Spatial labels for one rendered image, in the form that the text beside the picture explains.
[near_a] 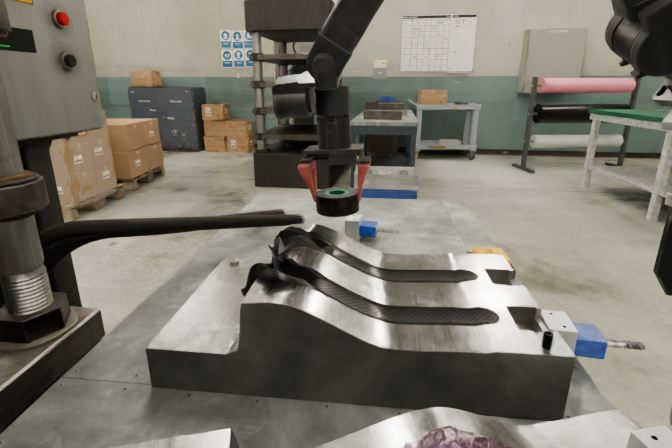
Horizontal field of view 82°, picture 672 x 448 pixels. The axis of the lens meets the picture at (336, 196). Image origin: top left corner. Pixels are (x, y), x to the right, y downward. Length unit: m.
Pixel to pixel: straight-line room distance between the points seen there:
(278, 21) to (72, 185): 2.52
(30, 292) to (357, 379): 0.52
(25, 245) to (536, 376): 0.72
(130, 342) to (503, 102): 6.76
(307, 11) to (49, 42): 3.56
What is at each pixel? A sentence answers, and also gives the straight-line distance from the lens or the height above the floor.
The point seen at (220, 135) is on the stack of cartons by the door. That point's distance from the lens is 7.20.
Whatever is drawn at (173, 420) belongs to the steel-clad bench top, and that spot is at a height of 0.80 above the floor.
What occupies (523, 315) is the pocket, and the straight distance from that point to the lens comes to 0.59.
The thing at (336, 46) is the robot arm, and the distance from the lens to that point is 0.61.
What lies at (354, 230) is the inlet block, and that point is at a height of 0.83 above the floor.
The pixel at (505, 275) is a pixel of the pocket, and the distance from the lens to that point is 0.68.
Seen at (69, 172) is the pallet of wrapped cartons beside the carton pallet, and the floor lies 0.43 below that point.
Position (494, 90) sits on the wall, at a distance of 7.04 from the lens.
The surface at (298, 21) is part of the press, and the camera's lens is 4.38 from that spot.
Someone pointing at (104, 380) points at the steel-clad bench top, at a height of 0.80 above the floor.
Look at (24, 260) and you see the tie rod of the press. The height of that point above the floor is 0.92.
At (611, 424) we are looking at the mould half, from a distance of 0.51.
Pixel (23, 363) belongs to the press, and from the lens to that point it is 0.76.
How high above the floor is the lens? 1.17
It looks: 16 degrees down
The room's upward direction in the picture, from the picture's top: straight up
